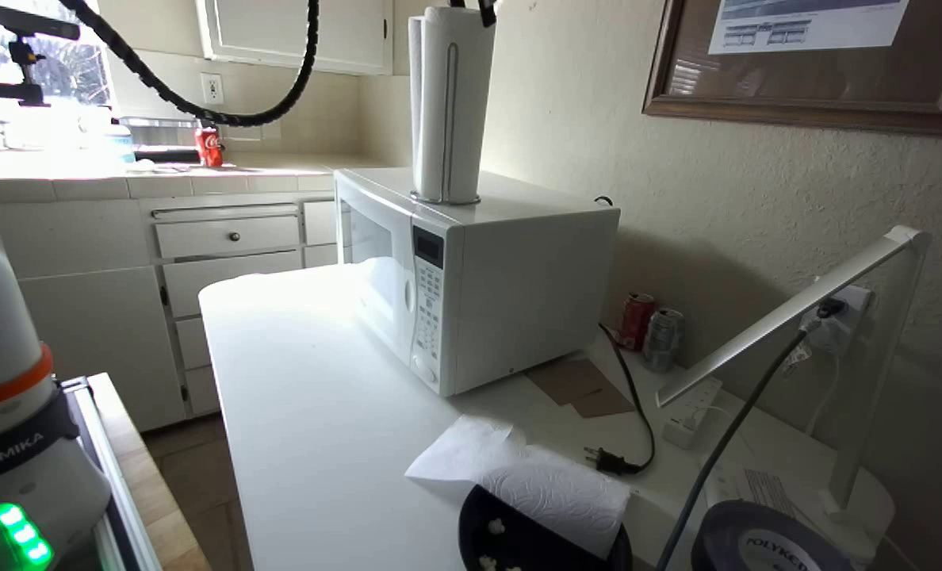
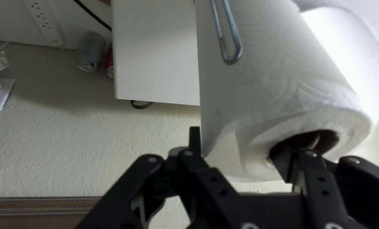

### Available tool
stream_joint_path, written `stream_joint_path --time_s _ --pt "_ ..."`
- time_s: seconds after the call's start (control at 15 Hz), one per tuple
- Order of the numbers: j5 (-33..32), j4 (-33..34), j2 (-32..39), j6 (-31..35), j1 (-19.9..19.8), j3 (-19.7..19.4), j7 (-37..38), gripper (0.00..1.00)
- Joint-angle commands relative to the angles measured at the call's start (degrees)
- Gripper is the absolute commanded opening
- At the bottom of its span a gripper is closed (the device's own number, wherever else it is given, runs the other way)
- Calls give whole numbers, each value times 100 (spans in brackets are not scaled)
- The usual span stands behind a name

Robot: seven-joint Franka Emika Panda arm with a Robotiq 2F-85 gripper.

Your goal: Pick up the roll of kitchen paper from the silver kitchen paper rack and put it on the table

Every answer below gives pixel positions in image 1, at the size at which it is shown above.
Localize white kitchen paper roll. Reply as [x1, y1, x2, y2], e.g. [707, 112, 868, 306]
[403, 4, 497, 202]

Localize dark metal dish rack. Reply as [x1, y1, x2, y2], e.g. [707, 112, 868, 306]
[125, 114, 203, 167]

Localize white kitchen counter cabinet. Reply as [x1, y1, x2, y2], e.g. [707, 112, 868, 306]
[0, 167, 342, 434]

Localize grey tape roll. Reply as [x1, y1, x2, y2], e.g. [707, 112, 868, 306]
[692, 498, 857, 571]

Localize red bottle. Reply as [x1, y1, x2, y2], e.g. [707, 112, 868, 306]
[192, 117, 228, 170]

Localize white microwave oven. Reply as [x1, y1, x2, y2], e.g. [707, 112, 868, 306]
[335, 167, 623, 398]

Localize white cabinet drawer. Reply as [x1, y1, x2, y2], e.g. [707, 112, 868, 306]
[153, 211, 304, 263]
[162, 250, 304, 320]

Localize small red container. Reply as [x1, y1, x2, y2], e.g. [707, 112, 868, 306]
[615, 296, 661, 356]

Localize brown cardboard piece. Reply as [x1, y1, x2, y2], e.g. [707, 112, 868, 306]
[525, 356, 636, 423]

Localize small white box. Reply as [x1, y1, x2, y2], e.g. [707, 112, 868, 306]
[661, 376, 730, 451]

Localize loose white paper towel sheet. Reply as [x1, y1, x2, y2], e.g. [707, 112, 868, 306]
[403, 413, 636, 562]

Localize wooden robot mounting table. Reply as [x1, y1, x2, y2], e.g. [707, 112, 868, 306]
[62, 372, 214, 571]

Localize white upper wall cabinet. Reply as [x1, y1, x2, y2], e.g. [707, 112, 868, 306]
[194, 0, 399, 78]

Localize black corrugated cable conduit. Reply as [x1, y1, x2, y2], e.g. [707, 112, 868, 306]
[62, 0, 323, 131]

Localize printed paper in frame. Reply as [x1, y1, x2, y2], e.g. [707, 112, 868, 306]
[707, 0, 912, 57]

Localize brown wooden picture frame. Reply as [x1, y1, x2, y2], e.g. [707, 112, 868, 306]
[641, 0, 942, 140]

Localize black microwave power cord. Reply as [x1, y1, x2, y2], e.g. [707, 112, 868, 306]
[585, 320, 661, 476]

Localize black camera on stand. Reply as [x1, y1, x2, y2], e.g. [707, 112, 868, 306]
[0, 0, 84, 112]

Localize white wall power outlet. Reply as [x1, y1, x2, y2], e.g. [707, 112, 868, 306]
[801, 279, 875, 357]

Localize black lamp cable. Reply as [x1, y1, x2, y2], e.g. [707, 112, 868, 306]
[655, 299, 848, 571]

